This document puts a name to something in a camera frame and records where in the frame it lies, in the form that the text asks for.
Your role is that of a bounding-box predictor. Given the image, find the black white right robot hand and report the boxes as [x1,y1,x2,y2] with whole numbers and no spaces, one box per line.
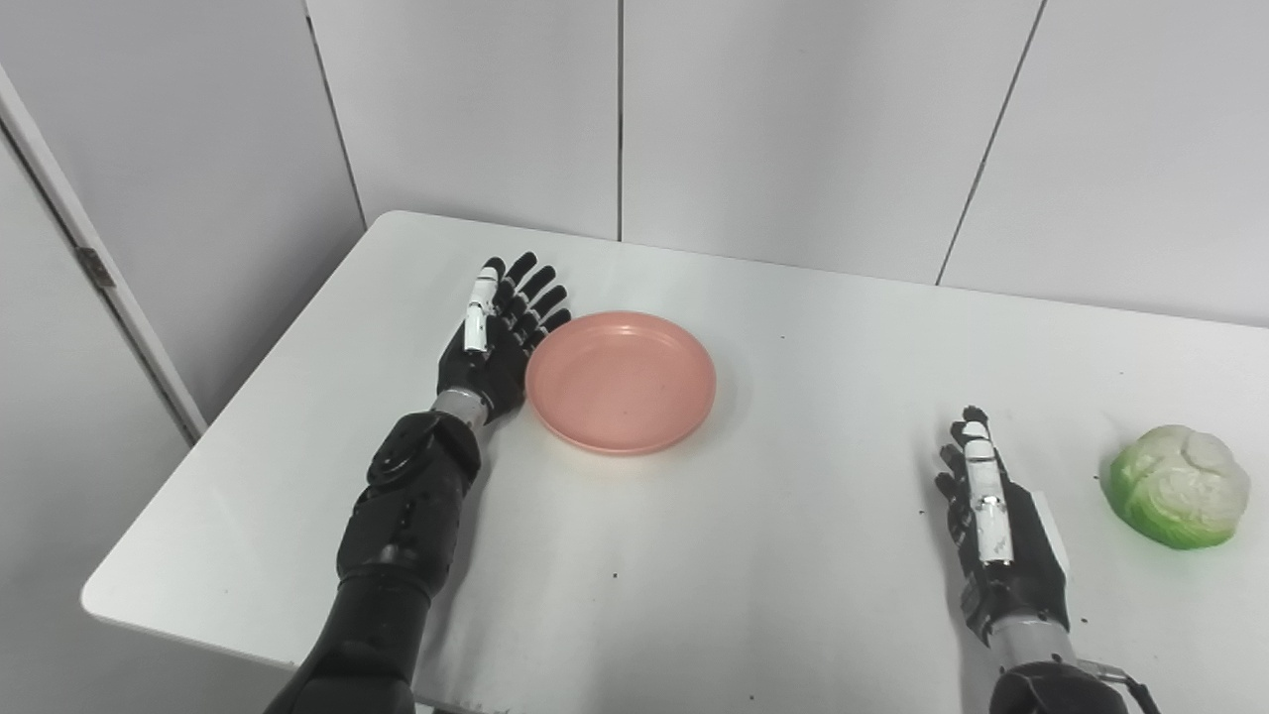
[935,405,1072,648]

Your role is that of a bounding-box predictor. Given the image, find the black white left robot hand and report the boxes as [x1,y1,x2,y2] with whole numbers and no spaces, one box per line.
[437,252,573,423]

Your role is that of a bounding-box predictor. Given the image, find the pink round plate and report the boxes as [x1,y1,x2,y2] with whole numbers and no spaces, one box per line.
[524,310,718,457]

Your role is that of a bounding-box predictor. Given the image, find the green white toy cabbage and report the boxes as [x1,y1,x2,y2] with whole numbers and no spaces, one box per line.
[1102,424,1251,550]

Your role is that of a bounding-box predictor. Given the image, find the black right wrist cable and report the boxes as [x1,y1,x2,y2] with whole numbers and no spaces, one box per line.
[1079,658,1163,714]

